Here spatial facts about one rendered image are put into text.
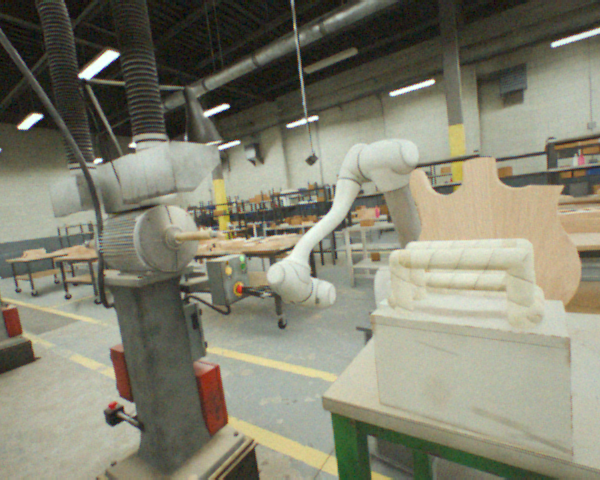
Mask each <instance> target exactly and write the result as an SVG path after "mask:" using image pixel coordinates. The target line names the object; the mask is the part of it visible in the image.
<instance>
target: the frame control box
mask: <svg viewBox="0 0 600 480"><path fill-rule="evenodd" d="M241 255H243V256H244V257H245V259H244V261H240V256H241ZM225 259H228V260H229V265H228V266H225V265H224V260H225ZM243 262H244V263H246V268H245V269H242V267H241V264H242V263H243ZM205 263H206V269H207V276H208V283H209V289H210V295H211V301H212V305H211V304H210V303H208V302H206V301H204V300H202V299H201V298H199V297H197V296H194V295H189V296H187V298H186V301H185V303H184V306H185V305H189V304H190V301H189V299H194V300H196V301H199V302H200V303H202V304H204V305H206V306H208V307H209V308H211V309H213V310H215V311H216V312H218V313H220V314H222V315H225V316H228V315H229V314H230V312H231V310H230V305H231V304H233V303H236V302H238V301H241V300H243V299H245V298H248V297H250V296H251V294H240V293H239V292H237V288H239V286H241V285H244V286H249V287H250V279H249V273H248V266H247V259H246V254H230V255H226V256H222V257H219V258H215V259H211V260H208V261H206V262H205ZM227 267H230V268H231V272H230V273H229V274H227V273H226V268H227ZM213 305H217V306H225V308H227V312H225V311H222V310H220V309H218V308H217V307H215V306H213Z"/></svg>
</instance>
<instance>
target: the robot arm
mask: <svg viewBox="0 0 600 480"><path fill-rule="evenodd" d="M418 162H419V151H418V149H417V147H416V145H415V144H414V143H411V142H410V141H408V140H404V139H388V140H384V141H380V142H376V143H373V144H371V145H369V146H367V145H365V144H357V145H355V146H353V147H352V148H351V149H350V151H349V152H348V153H347V155H346V157H345V159H344V161H343V163H342V166H341V169H340V172H339V176H338V180H337V185H336V193H335V199H334V203H333V206H332V208H331V210H330V212H329V213H328V214H327V215H326V216H325V217H324V218H323V219H322V220H321V221H319V222H318V223H317V224H316V225H315V226H314V227H313V228H311V229H310V230H309V231H308V232H307V233H306V234H305V235H304V236H303V237H302V238H301V239H300V240H299V242H298V243H297V245H296V246H295V248H294V250H293V251H292V253H291V254H290V255H289V256H288V257H286V258H284V259H283V260H282V261H281V262H277V263H275V264H273V265H272V266H271V267H270V268H269V270H268V273H267V281H268V283H269V284H268V285H260V287H249V286H244V287H242V291H243V294H251V296H253V297H258V298H261V299H265V297H270V298H275V299H276V300H277V301H279V302H284V303H286V304H293V305H299V306H302V307H306V308H316V309H320V308H326V307H330V306H332V305H333V303H334V301H335V297H336V293H335V289H334V286H333V284H331V283H329V282H327V281H324V280H319V279H318V278H313V277H310V269H311V268H310V266H309V264H308V257H309V254H310V251H311V250H312V248H313V247H314V246H315V245H316V244H317V243H318V242H319V241H320V240H322V239H323V238H324V237H325V236H326V235H327V234H329V233H330V232H331V231H332V230H333V229H334V228H336V227H337V226H338V225H339V224H340V223H341V221H342V220H343V219H344V217H345V216H346V214H347V212H348V210H349V208H350V206H351V204H352V203H353V201H354V199H355V197H356V195H357V194H358V192H359V190H360V188H361V186H362V184H363V182H367V181H369V180H371V181H372V182H373V183H374V184H375V185H377V187H378V188H379V189H380V190H381V191H382V192H384V195H385V199H386V202H387V205H388V208H389V211H390V214H391V217H392V220H393V224H394V227H395V230H396V233H397V236H398V239H399V242H400V245H401V248H402V250H404V249H406V246H407V244H409V243H410V242H418V240H419V238H420V235H421V232H422V225H421V221H420V218H419V215H418V211H417V208H416V204H415V201H414V199H413V196H412V194H411V189H410V184H409V183H410V178H411V173H412V172H413V171H414V170H415V168H416V167H417V165H418ZM392 292H393V291H392V280H391V270H390V264H387V265H383V266H381V267H380V268H379V270H377V271H376V274H375V278H374V296H375V304H376V309H378V308H379V307H380V306H382V305H379V303H381V302H383V301H384V300H385V299H388V297H389V295H390V294H391V293H392Z"/></svg>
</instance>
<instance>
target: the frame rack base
mask: <svg viewBox="0 0 600 480"><path fill-rule="evenodd" d="M507 305H508V299H507V297H494V296H479V295H464V294H449V293H435V292H427V299H426V300H423V301H413V307H414V314H412V315H410V316H399V315H396V314H395V312H394V309H392V308H391V307H390V306H387V305H382V306H380V307H379V308H378V309H377V310H375V311H374V312H373V313H372V314H371V315H370V318H371V328H372V337H373V346H374V356H375V365H376V375H377V384H378V393H379V402H380V404H384V405H387V406H390V407H393V408H397V409H400V410H403V411H406V412H410V413H413V414H416V415H419V416H423V417H426V418H429V419H432V420H436V421H438V422H444V423H448V424H451V425H454V426H457V427H461V428H464V429H467V430H470V431H474V432H477V433H480V434H483V435H487V436H489V437H492V438H495V439H502V440H505V441H508V442H512V443H515V444H518V445H521V446H525V447H528V448H531V449H533V450H537V451H540V452H543V453H546V454H550V455H553V456H559V457H563V458H566V459H568V460H571V461H573V460H574V456H573V446H574V430H573V403H572V377H571V336H570V331H569V327H568V322H567V319H566V315H565V310H564V306H563V302H562V301H552V300H545V308H546V311H545V316H544V319H543V320H542V322H539V323H536V328H534V329H517V328H514V327H511V326H509V325H508V316H507Z"/></svg>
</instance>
